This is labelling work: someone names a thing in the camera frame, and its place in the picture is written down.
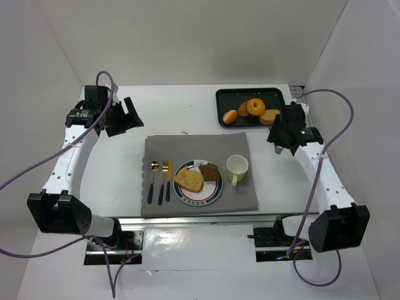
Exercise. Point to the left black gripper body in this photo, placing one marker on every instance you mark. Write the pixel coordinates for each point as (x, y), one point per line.
(117, 116)

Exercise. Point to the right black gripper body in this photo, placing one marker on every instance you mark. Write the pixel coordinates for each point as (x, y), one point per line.
(279, 134)

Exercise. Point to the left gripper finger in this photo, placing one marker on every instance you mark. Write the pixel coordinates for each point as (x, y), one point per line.
(117, 128)
(132, 115)

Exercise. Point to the metal tongs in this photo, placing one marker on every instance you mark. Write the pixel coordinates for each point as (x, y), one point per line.
(278, 149)

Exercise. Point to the large bread slice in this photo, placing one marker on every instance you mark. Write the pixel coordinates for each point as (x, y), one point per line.
(189, 180)

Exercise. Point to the dark brown bread piece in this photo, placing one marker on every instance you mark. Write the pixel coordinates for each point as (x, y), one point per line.
(210, 172)

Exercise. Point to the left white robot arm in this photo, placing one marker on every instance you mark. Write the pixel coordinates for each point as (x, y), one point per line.
(57, 208)

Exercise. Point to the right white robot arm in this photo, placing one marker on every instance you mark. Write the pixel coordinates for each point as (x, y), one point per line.
(341, 223)

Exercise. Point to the bread slice front right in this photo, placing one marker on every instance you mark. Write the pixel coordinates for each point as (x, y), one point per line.
(268, 116)

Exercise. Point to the orange glazed donut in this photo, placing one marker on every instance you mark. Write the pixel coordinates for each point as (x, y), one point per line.
(255, 106)

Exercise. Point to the grey cloth placemat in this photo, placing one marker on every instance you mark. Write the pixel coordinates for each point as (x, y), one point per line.
(213, 148)

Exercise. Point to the brown pastry under donut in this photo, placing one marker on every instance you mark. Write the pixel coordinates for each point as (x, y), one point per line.
(242, 110)

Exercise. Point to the small round bun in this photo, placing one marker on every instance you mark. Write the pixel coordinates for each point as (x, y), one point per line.
(230, 117)

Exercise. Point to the light green mug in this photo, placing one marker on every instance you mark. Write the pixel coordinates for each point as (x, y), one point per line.
(236, 168)

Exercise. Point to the gold spoon green handle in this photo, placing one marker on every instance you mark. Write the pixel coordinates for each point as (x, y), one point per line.
(154, 170)

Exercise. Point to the gold fork green handle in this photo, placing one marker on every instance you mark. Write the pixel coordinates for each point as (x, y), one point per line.
(165, 169)

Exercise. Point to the gold knife green handle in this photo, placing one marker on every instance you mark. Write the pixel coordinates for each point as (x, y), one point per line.
(170, 177)

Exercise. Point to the aluminium front rail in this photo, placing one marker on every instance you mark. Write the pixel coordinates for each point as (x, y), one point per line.
(199, 220)

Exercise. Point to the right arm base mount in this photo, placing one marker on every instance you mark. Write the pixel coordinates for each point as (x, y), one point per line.
(269, 247)

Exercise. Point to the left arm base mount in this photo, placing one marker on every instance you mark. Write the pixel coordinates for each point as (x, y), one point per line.
(128, 248)

